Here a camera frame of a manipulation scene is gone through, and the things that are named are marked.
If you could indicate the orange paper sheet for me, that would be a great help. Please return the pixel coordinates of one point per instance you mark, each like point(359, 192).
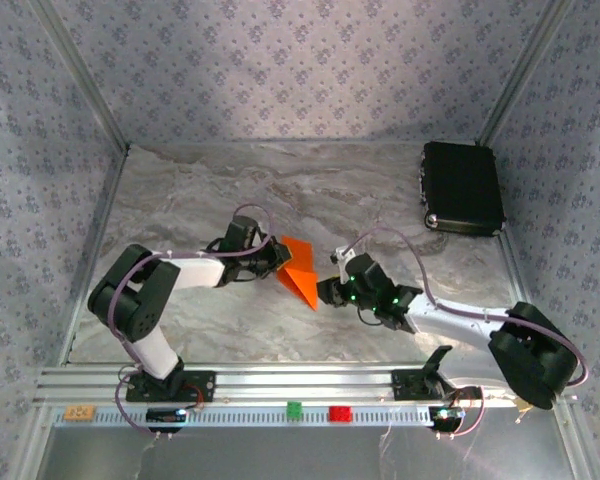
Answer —
point(300, 280)

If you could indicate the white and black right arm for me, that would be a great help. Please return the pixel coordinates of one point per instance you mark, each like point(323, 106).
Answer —
point(455, 320)

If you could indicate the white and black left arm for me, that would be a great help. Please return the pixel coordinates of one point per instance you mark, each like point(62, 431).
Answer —
point(155, 350)

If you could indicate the red toy brick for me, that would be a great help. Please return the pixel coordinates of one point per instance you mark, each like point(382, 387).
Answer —
point(340, 414)

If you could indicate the green toy block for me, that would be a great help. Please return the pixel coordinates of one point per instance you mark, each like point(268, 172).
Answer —
point(294, 409)

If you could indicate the black hard case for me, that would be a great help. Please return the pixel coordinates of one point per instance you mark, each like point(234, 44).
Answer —
point(462, 190)

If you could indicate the floral patterned backdrop cloth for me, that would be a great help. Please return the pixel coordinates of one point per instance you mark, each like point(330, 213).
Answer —
point(300, 75)

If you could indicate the yellow folded paper piece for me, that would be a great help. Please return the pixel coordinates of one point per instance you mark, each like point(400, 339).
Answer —
point(522, 407)

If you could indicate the orange flat toy brick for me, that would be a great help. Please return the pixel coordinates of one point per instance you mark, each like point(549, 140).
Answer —
point(80, 413)

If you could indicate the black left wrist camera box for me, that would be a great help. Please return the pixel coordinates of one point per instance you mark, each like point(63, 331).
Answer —
point(242, 231)

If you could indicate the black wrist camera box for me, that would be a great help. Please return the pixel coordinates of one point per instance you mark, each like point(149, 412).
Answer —
point(365, 267)
point(242, 231)

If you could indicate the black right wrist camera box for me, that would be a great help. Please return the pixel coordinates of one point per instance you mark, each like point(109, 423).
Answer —
point(365, 267)

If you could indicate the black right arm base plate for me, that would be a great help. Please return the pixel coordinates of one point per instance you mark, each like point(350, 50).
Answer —
point(407, 385)

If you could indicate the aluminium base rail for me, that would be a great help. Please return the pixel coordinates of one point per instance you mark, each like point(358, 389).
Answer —
point(300, 385)

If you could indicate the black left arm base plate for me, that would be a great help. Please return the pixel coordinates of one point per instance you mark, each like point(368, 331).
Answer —
point(200, 387)

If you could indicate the aluminium frame post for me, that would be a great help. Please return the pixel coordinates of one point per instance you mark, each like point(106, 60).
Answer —
point(525, 70)
point(80, 70)

